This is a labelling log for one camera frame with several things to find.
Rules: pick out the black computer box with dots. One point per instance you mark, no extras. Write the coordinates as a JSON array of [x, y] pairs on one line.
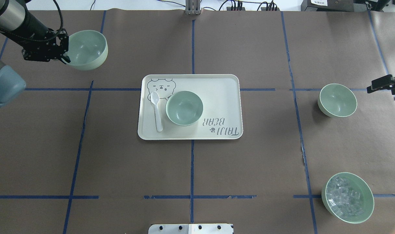
[[332, 5]]

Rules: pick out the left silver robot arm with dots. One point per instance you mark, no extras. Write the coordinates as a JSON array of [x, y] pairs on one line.
[[19, 25]]

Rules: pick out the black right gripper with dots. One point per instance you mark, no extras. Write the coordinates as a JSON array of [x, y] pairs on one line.
[[384, 82]]

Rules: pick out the cream bear tray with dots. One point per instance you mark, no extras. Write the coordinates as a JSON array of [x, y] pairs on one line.
[[220, 94]]

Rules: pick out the orange black power strip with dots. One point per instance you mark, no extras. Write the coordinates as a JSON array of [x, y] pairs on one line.
[[236, 5]]

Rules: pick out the green bowl with ice cubes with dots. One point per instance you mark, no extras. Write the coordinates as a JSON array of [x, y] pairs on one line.
[[348, 197]]

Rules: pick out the aluminium frame post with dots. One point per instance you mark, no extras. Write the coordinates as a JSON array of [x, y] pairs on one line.
[[193, 7]]

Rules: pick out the white plastic spoon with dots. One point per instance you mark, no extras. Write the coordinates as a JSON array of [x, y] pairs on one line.
[[155, 99]]

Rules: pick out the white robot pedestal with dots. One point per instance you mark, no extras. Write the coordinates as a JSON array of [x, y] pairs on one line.
[[211, 228]]

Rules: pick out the green bowl on tray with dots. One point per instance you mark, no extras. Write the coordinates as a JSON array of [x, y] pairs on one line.
[[184, 108]]

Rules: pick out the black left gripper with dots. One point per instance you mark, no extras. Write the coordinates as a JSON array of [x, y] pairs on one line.
[[35, 28]]

